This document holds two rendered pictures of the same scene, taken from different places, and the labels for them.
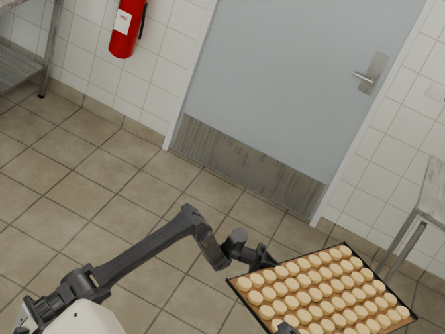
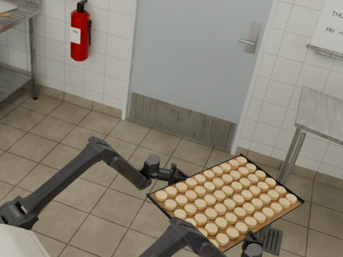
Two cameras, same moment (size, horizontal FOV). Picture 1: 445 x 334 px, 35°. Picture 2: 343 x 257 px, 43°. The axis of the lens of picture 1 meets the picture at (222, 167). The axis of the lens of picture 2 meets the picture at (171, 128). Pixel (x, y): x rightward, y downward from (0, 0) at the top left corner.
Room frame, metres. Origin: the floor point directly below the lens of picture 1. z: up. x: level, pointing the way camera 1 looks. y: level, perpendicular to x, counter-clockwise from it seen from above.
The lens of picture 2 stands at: (0.34, -0.30, 2.30)
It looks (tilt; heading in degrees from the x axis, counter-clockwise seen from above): 34 degrees down; 4
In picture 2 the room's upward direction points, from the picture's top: 10 degrees clockwise
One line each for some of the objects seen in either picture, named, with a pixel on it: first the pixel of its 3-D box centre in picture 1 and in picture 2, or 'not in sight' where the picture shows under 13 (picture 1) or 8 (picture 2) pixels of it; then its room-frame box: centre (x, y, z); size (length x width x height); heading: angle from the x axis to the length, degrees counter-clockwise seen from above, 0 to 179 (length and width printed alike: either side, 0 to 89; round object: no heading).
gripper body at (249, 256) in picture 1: (248, 256); (165, 174); (1.86, -0.20, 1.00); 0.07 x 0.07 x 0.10; 5
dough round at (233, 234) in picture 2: not in sight; (232, 233); (1.58, -0.52, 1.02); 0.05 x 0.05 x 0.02
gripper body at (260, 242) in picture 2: not in sight; (252, 254); (1.51, -0.60, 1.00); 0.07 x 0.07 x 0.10; 4
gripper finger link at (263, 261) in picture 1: (267, 264); (180, 179); (1.86, -0.27, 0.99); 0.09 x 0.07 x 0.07; 95
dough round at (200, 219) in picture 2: (291, 322); (200, 219); (1.62, -0.39, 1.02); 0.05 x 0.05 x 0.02
